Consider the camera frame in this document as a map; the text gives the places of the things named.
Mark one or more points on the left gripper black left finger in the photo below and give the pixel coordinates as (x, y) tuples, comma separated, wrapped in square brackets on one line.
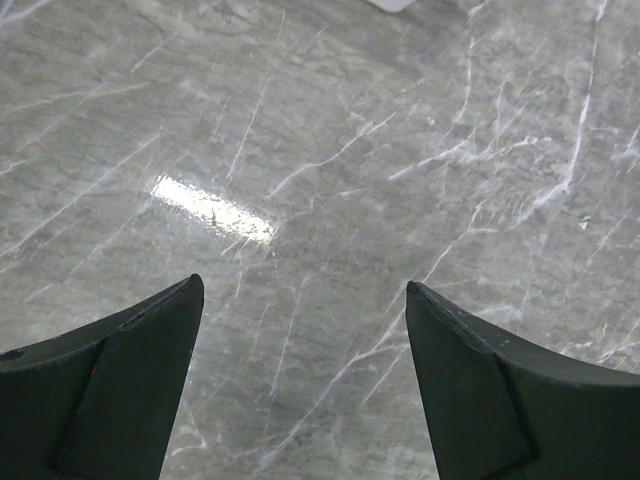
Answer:
[(100, 401)]

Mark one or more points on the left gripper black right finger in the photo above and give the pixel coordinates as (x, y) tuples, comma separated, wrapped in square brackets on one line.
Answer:
[(500, 407)]

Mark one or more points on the white plastic laundry basket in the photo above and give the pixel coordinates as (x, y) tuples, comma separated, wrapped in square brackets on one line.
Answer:
[(392, 6)]

